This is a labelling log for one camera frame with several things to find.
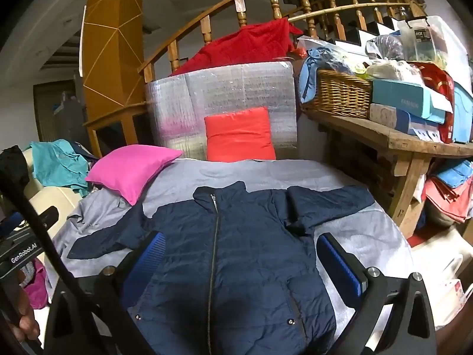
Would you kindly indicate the clear plastic storage box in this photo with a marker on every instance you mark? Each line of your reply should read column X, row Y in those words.
column 439, row 40

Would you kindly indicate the grey blanket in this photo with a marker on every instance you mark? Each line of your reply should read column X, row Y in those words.
column 229, row 175

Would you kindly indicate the folded blue towel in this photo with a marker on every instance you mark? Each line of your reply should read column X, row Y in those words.
column 456, row 172

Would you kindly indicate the wooden shelf with clutter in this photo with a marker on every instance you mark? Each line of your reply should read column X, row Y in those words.
column 373, row 133

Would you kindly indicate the wooden stair banister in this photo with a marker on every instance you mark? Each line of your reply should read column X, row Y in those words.
column 207, row 27

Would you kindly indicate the white plastic bag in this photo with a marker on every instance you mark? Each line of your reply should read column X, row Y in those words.
column 449, row 292

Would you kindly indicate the wicker basket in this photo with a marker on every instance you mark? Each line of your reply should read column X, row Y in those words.
column 340, row 94

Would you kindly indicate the light blue cloth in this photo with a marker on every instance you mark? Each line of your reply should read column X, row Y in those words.
column 308, row 77

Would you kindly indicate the teal cardboard box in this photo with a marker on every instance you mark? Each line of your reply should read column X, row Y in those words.
column 402, row 98

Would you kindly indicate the red cloth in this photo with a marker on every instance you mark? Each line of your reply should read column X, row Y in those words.
column 240, row 135

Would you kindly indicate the person's left hand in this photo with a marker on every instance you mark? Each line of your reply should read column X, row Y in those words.
column 27, row 321

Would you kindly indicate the cream leather sofa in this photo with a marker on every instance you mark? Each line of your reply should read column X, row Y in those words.
column 55, row 201

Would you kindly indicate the dark cloth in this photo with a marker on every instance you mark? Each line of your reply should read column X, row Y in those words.
column 13, row 166

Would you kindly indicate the white and blue box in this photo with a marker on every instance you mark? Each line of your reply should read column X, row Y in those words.
column 391, row 118

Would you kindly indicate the blue plastic bin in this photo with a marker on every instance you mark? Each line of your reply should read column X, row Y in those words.
column 463, row 114

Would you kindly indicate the clear plastic bag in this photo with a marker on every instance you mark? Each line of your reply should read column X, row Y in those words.
column 386, row 46

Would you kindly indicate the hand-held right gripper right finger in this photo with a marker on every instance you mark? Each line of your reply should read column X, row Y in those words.
column 340, row 270

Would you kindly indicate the red quilt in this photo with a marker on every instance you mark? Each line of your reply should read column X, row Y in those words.
column 244, row 46

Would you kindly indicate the silver bubble wrap box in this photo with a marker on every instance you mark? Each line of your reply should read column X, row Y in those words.
column 221, row 92

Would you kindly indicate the red bag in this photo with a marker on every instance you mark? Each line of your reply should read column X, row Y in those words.
column 443, row 96

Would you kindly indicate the orange pillar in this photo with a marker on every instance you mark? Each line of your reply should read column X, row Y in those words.
column 111, row 51

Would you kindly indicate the navy puffer jacket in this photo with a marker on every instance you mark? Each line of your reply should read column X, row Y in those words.
column 251, row 266

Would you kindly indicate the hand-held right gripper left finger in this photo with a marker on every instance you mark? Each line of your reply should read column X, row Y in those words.
column 147, row 262

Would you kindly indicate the magenta cloth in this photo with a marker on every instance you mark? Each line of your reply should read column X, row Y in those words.
column 35, row 284

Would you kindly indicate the folded pink cloth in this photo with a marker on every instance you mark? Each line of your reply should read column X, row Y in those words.
column 447, row 201

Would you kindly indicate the teal clothes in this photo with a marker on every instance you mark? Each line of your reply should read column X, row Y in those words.
column 59, row 166

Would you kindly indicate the brown wooden door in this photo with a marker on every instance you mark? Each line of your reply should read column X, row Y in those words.
column 55, row 114

